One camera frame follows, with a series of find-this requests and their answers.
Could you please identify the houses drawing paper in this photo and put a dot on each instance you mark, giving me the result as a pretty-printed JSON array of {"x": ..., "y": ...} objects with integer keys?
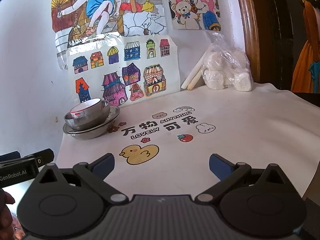
[{"x": 123, "y": 70}]

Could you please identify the person left hand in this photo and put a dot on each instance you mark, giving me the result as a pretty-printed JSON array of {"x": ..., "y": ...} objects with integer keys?
[{"x": 7, "y": 230}]

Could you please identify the beige rolled stick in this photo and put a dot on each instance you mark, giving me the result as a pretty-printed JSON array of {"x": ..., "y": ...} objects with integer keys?
[{"x": 195, "y": 80}]

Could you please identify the plastic bag of buns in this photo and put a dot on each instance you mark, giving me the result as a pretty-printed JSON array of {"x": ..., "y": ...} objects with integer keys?
[{"x": 225, "y": 66}]

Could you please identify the white printed table cloth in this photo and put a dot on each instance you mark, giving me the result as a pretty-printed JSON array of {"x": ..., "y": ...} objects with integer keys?
[{"x": 163, "y": 145}]

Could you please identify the floral ceramic bowl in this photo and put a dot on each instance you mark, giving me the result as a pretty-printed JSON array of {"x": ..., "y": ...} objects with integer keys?
[{"x": 86, "y": 108}]

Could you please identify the large steel plate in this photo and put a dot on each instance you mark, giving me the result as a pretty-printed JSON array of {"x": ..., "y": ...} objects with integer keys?
[{"x": 95, "y": 131}]

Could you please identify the orange dress lady painting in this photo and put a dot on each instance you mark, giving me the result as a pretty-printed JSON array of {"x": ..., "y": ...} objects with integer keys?
[{"x": 306, "y": 73}]

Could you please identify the girl with teddy drawing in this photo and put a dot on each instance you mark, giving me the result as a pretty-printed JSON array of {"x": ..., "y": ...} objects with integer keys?
[{"x": 195, "y": 14}]

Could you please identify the white rolled stick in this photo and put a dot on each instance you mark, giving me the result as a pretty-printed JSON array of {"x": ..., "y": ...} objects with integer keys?
[{"x": 192, "y": 73}]

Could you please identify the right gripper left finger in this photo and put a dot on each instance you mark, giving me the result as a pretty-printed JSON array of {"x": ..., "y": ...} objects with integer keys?
[{"x": 92, "y": 177}]

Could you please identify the girl with fan drawing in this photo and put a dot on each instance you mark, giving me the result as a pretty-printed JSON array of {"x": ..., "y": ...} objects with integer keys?
[{"x": 75, "y": 22}]

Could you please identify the deep steel bowl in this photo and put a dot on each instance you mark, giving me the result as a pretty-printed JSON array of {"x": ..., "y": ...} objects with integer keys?
[{"x": 89, "y": 120}]

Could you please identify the brown wooden door frame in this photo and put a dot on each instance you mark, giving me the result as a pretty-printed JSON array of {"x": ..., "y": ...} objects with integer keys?
[{"x": 251, "y": 36}]

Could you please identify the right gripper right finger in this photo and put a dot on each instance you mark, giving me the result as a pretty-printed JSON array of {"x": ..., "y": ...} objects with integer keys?
[{"x": 230, "y": 175}]

